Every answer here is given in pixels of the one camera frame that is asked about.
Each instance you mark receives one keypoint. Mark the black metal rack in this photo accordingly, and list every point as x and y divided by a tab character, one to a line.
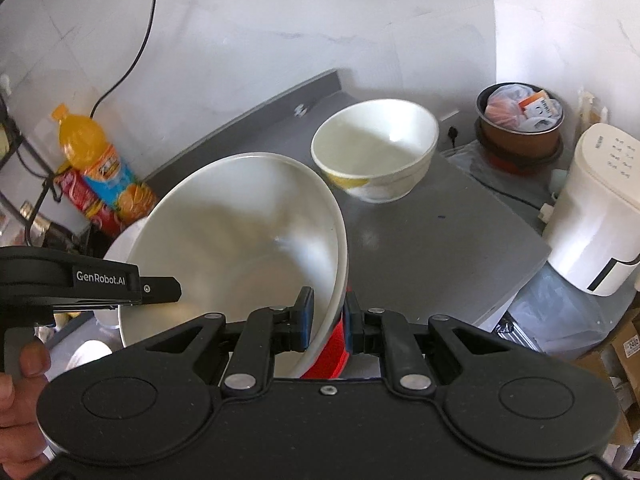
15	135

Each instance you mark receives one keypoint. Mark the large white bowl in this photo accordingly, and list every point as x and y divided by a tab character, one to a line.
225	240

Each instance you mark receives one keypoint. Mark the orange white packet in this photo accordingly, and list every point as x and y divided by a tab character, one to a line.
542	105

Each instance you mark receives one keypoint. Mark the black wall plug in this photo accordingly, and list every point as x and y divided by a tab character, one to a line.
453	136

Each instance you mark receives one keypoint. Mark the clear plastic bag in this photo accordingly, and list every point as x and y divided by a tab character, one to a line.
560	310

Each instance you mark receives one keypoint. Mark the white plate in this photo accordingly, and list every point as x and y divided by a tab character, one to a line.
117	255

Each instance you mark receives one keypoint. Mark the red plastic container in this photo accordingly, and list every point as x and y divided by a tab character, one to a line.
327	355

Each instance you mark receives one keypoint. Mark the brown rice cooker pot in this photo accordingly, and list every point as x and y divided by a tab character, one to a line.
520	140

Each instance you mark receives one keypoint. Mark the person's left hand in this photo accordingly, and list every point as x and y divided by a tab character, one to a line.
20	410

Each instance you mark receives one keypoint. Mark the cardboard box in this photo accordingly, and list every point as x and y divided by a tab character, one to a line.
622	360

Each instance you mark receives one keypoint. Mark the white bowl with yellow print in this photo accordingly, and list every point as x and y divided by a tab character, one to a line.
375	150

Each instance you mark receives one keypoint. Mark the small white clip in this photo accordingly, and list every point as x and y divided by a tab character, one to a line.
300	109

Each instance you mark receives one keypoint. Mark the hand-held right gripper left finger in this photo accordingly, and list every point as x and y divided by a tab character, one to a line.
306	322

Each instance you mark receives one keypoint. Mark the white plastic bag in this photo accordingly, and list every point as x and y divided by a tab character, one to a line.
507	97

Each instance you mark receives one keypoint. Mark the white kitchen appliance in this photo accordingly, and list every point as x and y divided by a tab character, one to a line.
595	210

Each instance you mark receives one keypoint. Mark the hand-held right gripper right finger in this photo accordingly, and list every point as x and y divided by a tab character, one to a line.
350	327

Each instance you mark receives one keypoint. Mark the red soda bottle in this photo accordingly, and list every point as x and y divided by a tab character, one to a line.
87	200

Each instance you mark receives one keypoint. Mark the orange juice bottle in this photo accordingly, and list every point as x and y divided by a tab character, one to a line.
95	160

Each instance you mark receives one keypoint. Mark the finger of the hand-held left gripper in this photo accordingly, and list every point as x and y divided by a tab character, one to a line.
160	290

